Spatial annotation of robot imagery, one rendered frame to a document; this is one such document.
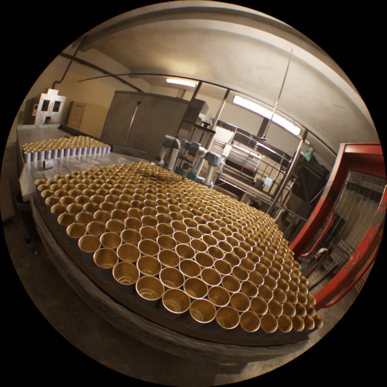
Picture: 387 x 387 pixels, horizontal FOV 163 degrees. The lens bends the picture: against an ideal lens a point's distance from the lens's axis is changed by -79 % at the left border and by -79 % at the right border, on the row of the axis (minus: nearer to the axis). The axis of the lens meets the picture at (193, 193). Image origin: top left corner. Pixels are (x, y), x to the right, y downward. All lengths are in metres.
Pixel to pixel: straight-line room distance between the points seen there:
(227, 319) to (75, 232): 0.54
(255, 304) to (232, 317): 0.12
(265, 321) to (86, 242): 0.61
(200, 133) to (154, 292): 1.91
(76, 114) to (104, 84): 2.35
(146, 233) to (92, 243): 0.21
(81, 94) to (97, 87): 0.98
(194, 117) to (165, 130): 0.78
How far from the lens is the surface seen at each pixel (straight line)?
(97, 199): 0.66
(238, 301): 0.48
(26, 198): 0.92
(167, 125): 3.18
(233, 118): 8.77
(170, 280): 0.45
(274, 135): 9.05
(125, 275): 0.44
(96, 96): 8.44
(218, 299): 0.47
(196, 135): 2.03
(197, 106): 2.81
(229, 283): 0.50
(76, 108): 7.53
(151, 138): 3.33
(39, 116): 5.90
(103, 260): 0.46
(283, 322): 0.56
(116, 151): 1.87
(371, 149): 1.07
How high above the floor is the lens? 1.50
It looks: 20 degrees down
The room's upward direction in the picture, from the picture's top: 23 degrees clockwise
